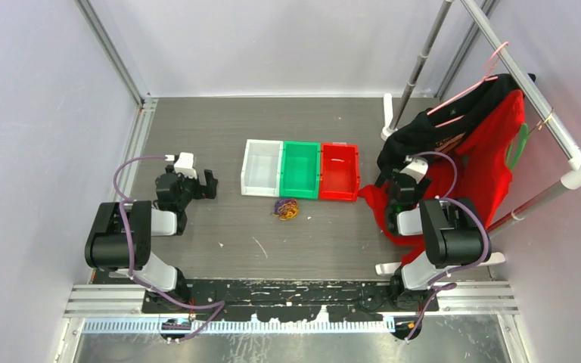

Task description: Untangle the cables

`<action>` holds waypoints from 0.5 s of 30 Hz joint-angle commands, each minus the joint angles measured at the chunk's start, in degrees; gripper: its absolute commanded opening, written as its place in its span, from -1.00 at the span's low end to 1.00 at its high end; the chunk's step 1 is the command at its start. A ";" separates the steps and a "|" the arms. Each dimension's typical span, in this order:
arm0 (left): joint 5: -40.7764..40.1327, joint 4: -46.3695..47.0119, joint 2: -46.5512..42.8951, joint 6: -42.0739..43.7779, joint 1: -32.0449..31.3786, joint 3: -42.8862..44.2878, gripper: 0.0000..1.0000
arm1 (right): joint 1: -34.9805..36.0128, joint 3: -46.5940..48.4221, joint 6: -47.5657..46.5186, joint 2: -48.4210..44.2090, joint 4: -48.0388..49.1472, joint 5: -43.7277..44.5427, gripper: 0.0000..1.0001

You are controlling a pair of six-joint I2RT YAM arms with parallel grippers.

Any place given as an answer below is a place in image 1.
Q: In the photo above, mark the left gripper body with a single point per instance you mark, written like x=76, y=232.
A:
x=191, y=189

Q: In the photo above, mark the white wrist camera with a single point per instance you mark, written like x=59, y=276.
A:
x=183, y=164
x=415, y=167

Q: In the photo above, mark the white plastic bin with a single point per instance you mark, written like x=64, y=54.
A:
x=261, y=168

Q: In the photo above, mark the pink clothes hanger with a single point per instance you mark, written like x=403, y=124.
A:
x=489, y=67

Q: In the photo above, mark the black t-shirt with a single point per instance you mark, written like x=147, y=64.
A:
x=474, y=117

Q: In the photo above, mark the green plastic bin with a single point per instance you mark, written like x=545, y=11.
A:
x=300, y=170

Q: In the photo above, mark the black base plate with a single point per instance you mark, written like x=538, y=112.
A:
x=301, y=301

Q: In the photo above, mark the red t-shirt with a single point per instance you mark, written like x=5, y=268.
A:
x=483, y=177

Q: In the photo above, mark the red plastic bin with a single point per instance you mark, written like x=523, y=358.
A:
x=339, y=179

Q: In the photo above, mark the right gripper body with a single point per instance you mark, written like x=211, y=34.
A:
x=421, y=190

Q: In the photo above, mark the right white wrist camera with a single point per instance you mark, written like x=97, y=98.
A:
x=415, y=167

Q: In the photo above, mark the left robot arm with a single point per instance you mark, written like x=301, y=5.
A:
x=121, y=233

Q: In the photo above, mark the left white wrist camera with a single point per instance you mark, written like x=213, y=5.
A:
x=183, y=164

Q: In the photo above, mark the green clothes hanger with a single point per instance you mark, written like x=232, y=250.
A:
x=516, y=147

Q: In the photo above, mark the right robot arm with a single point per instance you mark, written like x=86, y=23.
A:
x=454, y=237

